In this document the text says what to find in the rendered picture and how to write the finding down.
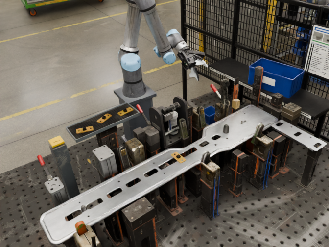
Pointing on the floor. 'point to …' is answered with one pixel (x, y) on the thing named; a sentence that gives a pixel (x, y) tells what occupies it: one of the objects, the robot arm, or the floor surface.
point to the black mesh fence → (252, 42)
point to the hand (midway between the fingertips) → (203, 74)
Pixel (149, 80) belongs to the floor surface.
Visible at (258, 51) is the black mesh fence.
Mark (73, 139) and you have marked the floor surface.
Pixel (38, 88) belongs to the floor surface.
